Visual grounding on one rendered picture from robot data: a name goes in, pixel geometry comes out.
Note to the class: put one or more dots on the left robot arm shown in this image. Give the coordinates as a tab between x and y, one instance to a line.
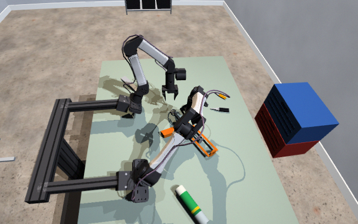
130	50

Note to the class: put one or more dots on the white sealant cartridge with green and yellow stripes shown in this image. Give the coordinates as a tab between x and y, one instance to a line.
191	205

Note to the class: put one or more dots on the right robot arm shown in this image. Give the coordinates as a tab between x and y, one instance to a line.
182	126

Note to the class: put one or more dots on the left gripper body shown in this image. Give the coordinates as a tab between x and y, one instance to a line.
170	87

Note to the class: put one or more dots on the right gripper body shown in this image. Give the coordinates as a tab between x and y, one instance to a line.
185	107

